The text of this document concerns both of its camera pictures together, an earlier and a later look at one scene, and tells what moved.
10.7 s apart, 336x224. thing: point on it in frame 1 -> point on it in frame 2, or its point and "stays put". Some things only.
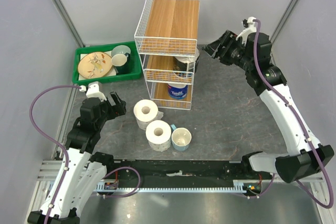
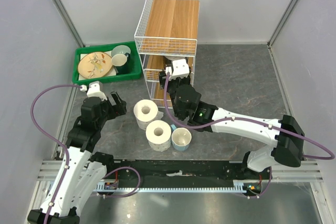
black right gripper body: x=234 y=51 -> x=174 y=83
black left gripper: x=117 y=109 stays put
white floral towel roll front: x=158 y=135 stays put
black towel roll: x=186 y=63 -> x=169 y=59
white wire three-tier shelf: x=167 y=40 stays put
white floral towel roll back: x=146 y=111 stays put
